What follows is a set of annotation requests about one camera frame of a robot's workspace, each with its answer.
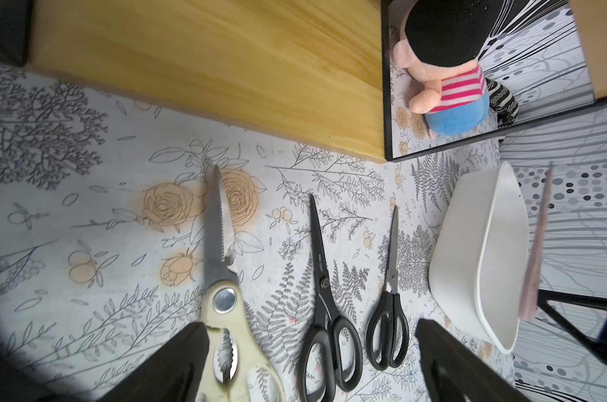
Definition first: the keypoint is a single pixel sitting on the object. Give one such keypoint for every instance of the striped plush tail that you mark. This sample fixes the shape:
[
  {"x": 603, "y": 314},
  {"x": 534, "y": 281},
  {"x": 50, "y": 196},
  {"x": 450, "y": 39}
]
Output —
[{"x": 503, "y": 103}]

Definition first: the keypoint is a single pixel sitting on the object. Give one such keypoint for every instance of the blue pink plush toy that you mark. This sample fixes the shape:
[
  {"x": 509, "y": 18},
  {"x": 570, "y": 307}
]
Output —
[{"x": 439, "y": 46}]

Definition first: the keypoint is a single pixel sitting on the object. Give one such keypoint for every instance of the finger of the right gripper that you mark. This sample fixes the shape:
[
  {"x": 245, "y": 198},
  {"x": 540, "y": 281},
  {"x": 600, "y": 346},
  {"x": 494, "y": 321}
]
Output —
[{"x": 582, "y": 317}]

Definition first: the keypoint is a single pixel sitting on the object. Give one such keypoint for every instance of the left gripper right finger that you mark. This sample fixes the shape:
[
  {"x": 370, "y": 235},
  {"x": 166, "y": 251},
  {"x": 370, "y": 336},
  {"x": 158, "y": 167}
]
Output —
[{"x": 453, "y": 373}]

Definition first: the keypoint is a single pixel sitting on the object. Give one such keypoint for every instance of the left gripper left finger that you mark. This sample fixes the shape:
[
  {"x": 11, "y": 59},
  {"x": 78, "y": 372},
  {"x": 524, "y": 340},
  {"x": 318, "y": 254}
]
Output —
[{"x": 172, "y": 373}]

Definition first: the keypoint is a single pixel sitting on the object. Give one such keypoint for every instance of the black scissors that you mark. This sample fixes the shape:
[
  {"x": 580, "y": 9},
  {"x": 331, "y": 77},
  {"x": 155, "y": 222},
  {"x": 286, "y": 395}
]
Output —
[
  {"x": 387, "y": 332},
  {"x": 326, "y": 329}
]

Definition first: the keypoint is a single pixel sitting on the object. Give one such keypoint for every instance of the cream handled kitchen scissors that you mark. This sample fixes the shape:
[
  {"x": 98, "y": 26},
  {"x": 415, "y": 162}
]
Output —
[{"x": 223, "y": 308}]

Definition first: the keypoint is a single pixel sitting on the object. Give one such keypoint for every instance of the pink handled scissors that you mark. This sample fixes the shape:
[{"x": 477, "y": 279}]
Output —
[{"x": 531, "y": 286}]

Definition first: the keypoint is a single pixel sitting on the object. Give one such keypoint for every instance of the wooden three tier shelf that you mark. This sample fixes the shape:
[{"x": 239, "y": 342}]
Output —
[{"x": 311, "y": 71}]

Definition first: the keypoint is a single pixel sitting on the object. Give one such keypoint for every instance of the white plastic storage box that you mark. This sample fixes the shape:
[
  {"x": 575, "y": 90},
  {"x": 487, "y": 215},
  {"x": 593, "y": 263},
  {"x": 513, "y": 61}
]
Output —
[{"x": 478, "y": 265}]

